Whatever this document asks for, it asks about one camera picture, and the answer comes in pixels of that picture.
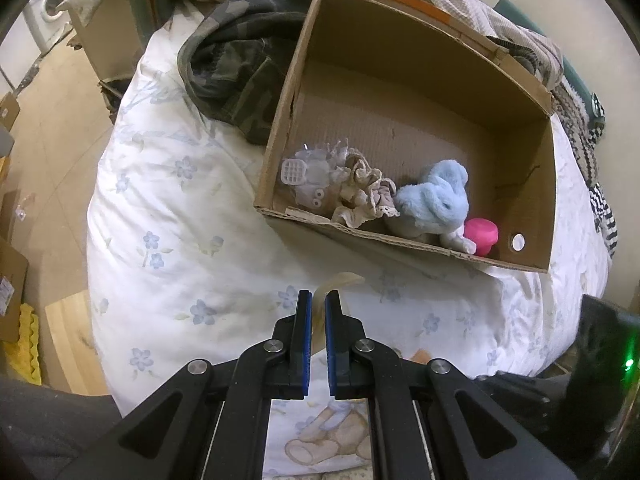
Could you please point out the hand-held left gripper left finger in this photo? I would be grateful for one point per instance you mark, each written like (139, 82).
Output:
(305, 340)

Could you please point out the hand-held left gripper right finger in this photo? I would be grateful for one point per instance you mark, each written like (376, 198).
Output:
(332, 340)

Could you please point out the beige lace cloth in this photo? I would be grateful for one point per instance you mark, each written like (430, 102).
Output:
(362, 190)

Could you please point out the clear grid silicone tray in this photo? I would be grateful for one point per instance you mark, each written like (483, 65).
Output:
(293, 172)

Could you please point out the clear plastic packet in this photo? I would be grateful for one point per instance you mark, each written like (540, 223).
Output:
(320, 167)

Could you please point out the pink silicone cup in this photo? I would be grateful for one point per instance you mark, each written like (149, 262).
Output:
(480, 232)

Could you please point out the light blue plush bunny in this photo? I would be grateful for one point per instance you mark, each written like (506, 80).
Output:
(440, 195)

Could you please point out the brown cardboard tube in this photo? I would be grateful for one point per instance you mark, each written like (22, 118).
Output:
(420, 356)

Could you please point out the black white striped cloth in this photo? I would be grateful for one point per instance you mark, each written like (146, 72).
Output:
(606, 215)

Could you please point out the black white patterned blanket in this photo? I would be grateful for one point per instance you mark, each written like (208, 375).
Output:
(580, 130)

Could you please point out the person's grey trouser leg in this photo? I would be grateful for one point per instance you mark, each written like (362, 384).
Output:
(50, 435)

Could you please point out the yellow foam sheet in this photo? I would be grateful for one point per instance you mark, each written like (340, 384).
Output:
(27, 342)

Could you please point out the camouflage jacket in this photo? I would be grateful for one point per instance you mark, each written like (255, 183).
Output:
(235, 60)

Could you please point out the flat cardboard box on floor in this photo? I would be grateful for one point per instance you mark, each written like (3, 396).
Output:
(11, 285)

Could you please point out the teal pillow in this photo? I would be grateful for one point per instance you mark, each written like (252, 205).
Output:
(525, 17)

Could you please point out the large cardboard box beside bed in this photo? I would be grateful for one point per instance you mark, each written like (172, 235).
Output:
(105, 30)

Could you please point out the white washing machine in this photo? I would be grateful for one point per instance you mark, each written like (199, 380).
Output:
(47, 5)

